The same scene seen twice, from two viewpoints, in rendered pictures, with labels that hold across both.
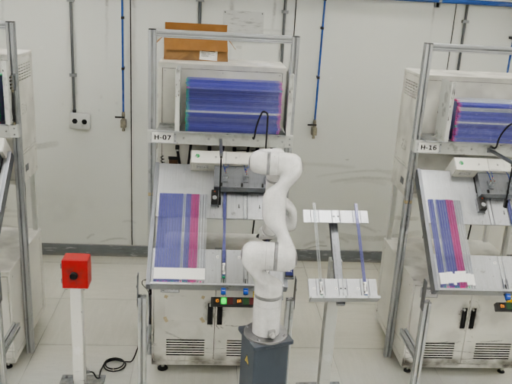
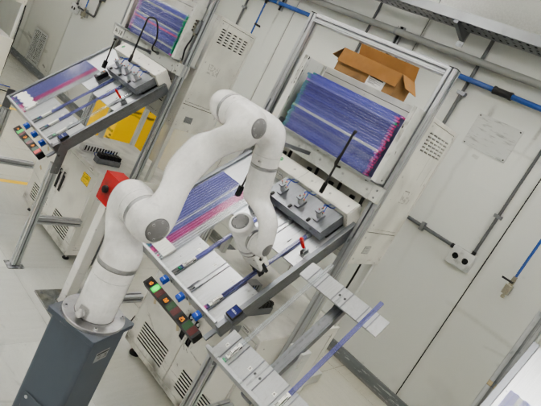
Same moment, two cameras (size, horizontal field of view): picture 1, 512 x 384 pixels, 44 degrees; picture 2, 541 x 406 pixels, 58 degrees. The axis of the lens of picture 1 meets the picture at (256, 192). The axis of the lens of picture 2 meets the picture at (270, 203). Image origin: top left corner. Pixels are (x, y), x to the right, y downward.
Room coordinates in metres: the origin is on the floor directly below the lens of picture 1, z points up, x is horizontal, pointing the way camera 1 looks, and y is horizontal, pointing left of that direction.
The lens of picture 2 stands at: (1.62, -1.16, 1.57)
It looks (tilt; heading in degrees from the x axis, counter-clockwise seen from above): 13 degrees down; 40
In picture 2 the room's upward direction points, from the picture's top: 28 degrees clockwise
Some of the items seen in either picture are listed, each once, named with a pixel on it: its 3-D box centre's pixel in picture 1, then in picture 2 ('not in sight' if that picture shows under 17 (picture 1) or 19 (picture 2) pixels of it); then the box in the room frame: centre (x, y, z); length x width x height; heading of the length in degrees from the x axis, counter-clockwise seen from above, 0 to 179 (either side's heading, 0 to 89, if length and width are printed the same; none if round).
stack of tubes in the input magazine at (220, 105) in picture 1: (233, 105); (343, 123); (3.32, 0.15, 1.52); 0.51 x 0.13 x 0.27; 95
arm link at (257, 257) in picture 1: (261, 268); (129, 222); (2.41, -0.04, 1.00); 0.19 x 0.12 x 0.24; 88
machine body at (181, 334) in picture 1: (214, 299); (229, 337); (3.44, 0.22, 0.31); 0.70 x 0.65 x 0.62; 95
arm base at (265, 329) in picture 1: (267, 314); (105, 289); (2.41, -0.08, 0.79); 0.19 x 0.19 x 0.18
